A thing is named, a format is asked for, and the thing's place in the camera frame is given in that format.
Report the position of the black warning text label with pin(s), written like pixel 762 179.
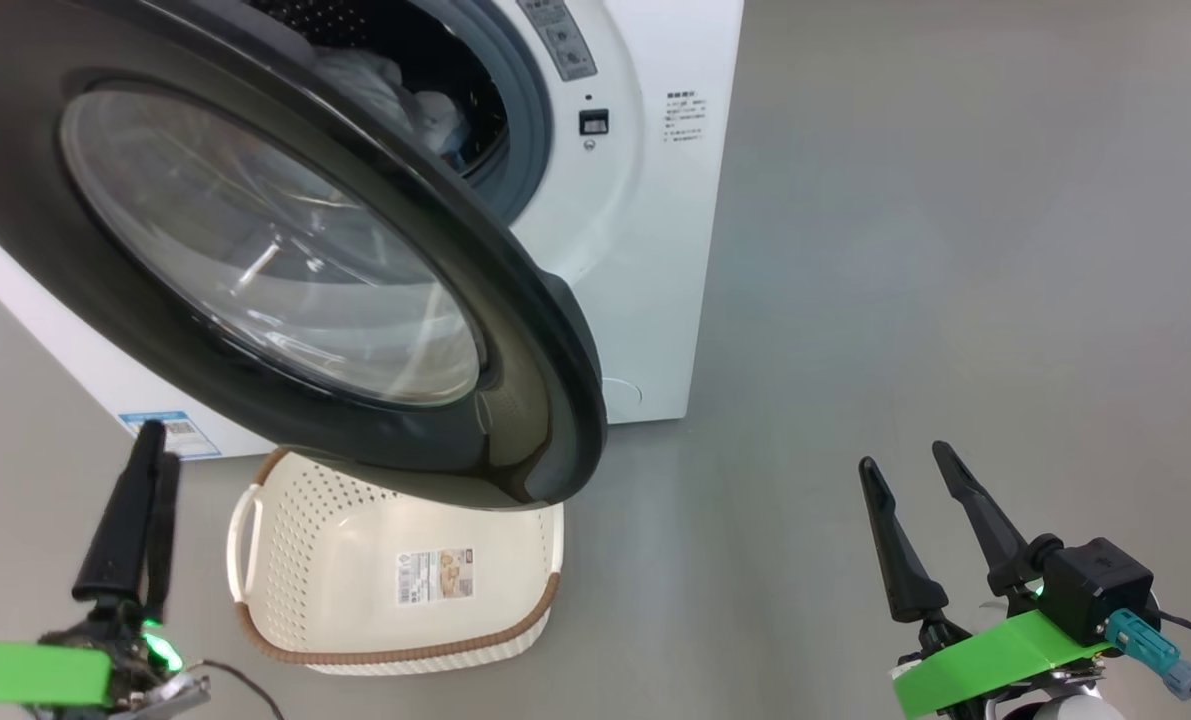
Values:
pixel 685 117

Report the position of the basket product label sticker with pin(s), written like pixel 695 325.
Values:
pixel 435 577

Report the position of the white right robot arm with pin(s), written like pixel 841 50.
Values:
pixel 1060 710

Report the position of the white front-load washing machine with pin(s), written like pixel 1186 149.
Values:
pixel 655 250

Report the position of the grey washing machine door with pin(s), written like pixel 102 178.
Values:
pixel 515 330

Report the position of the white perforated laundry basket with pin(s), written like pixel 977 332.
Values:
pixel 355 610

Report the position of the stainless steel washing machine drum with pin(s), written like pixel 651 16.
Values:
pixel 355 20

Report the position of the round white filter cover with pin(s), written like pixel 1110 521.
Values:
pixel 623 393

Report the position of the blue energy label sticker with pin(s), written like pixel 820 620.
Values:
pixel 190 438

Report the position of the grey instruction label strip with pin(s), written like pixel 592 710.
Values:
pixel 560 40

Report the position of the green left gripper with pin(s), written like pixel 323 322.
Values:
pixel 35 672

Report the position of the blue cartoon print garment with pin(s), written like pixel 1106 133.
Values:
pixel 365 85

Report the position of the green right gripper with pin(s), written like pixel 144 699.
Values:
pixel 985 660

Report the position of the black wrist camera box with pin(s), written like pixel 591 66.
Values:
pixel 1095 585

